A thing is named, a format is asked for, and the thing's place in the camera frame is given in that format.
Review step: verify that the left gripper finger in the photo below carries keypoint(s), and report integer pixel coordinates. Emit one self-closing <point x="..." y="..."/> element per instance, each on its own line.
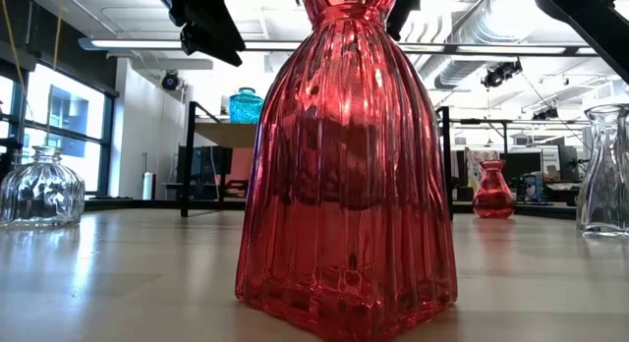
<point x="223" y="27"/>
<point x="201" y="44"/>

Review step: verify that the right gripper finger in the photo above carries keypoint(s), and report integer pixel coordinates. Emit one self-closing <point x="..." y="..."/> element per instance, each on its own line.
<point x="400" y="17"/>

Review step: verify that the teal round glass vase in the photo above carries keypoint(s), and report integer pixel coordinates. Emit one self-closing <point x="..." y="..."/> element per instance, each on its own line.
<point x="245" y="108"/>

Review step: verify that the red ribbed square-base vase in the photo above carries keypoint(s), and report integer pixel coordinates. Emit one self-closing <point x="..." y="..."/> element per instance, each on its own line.
<point x="344" y="185"/>

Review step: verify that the red bulbous flared vase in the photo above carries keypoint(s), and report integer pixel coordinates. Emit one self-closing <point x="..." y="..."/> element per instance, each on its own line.
<point x="493" y="197"/>

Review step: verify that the clear squat glass vase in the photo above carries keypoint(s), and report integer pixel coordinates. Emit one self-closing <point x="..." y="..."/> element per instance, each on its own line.
<point x="41" y="194"/>

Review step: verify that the clear tall flared vase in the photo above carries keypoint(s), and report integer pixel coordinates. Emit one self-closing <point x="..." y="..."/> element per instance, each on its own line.
<point x="607" y="185"/>

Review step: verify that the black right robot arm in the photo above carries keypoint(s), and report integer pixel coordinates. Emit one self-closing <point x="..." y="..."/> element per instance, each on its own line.
<point x="589" y="17"/>

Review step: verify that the black ceiling spotlight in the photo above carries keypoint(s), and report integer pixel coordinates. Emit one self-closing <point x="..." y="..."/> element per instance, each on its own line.
<point x="170" y="81"/>

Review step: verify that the long ceiling light bar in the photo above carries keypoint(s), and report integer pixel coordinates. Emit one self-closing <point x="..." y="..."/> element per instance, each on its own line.
<point x="147" y="43"/>

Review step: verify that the black track spotlight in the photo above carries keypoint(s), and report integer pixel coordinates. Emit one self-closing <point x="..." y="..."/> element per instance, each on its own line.
<point x="550" y="112"/>
<point x="494" y="77"/>

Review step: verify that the black monitor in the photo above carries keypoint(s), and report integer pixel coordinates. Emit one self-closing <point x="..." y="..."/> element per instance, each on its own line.
<point x="204" y="165"/>
<point x="521" y="166"/>

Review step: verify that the white cylinder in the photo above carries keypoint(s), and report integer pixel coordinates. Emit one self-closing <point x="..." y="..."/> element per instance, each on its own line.
<point x="147" y="187"/>

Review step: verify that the patterned colourful cloth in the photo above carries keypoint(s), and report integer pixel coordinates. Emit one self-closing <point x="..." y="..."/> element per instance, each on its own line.
<point x="474" y="155"/>

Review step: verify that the blue cereal box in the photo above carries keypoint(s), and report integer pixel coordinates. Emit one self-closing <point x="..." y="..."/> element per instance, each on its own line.
<point x="532" y="187"/>

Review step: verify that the silver air duct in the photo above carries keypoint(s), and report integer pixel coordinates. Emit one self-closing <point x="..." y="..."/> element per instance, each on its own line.
<point x="472" y="52"/>

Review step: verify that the wooden shelf black frame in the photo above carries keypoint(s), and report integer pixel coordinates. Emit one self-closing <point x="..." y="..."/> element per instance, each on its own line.
<point x="226" y="134"/>

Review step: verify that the dark window frame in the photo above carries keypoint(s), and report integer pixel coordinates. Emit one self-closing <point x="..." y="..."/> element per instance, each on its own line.
<point x="107" y="135"/>

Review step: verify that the black aluminium table frame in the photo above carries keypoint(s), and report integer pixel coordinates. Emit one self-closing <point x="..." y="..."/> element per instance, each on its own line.
<point x="137" y="205"/>

